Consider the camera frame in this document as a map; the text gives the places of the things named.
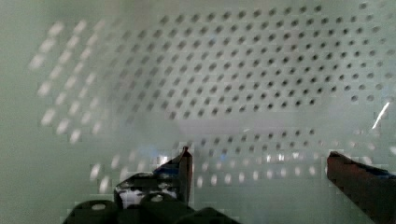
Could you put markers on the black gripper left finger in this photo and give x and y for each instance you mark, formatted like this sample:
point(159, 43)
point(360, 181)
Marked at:
point(158, 197)

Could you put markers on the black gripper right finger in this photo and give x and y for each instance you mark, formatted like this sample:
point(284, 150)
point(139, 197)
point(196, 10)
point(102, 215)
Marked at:
point(372, 189)

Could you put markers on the green oval strainer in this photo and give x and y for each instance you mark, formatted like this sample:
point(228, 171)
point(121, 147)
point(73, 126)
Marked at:
point(259, 91)

